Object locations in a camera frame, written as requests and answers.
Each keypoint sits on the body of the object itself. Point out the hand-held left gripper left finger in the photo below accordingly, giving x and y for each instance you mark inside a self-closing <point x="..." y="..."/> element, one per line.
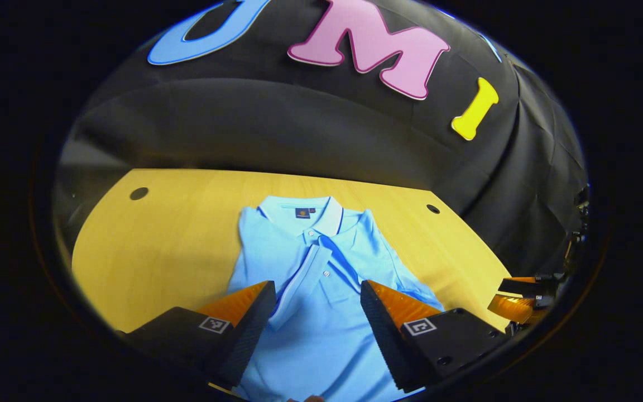
<point x="254" y="329"/>

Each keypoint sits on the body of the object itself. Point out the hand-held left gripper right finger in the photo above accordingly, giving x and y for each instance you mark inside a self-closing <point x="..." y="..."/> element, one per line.
<point x="383" y="335"/>

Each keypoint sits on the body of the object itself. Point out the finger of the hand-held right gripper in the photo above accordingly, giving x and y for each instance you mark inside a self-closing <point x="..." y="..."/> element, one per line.
<point x="514" y="310"/>
<point x="522" y="287"/>

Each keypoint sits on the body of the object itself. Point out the light blue T-shirt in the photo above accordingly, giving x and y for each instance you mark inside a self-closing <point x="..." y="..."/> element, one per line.
<point x="321" y="335"/>

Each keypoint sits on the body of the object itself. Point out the black backdrop cloth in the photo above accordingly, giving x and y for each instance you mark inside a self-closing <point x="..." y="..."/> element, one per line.
<point x="277" y="123"/>

